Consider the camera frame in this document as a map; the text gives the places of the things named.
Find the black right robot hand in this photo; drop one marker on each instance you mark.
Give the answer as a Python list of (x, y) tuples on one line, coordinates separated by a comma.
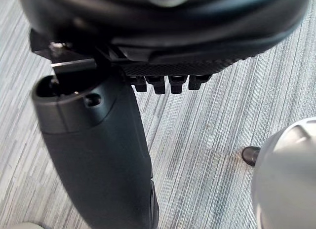
[(98, 145)]

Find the pale grey cushion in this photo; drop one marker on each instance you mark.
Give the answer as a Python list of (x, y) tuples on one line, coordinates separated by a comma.
[(23, 225)]

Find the silver robot leg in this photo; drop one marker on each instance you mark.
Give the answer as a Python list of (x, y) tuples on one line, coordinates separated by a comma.
[(286, 179)]

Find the dark robot foot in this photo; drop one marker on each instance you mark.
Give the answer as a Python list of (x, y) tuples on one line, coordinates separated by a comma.
[(249, 155)]

